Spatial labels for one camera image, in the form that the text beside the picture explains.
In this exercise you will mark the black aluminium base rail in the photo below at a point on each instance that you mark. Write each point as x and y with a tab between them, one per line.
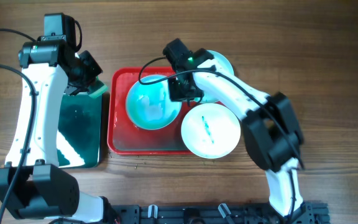
258	213

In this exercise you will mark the red plastic tray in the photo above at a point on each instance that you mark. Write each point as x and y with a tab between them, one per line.
125	138

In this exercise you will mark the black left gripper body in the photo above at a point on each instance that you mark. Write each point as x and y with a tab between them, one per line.
84	73

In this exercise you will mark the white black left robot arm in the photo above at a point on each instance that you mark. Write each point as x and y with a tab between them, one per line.
32	185

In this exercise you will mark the green scrubbing sponge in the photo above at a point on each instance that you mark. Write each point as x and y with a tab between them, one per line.
96	89

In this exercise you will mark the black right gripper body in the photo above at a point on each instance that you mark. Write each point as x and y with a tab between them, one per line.
183	93

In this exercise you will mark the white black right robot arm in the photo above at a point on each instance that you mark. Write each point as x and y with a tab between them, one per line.
271	130

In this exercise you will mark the white plate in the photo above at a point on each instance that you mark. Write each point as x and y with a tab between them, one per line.
222	62
149	106
210	131

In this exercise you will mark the dark green water tray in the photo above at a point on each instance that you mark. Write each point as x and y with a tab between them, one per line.
79	131

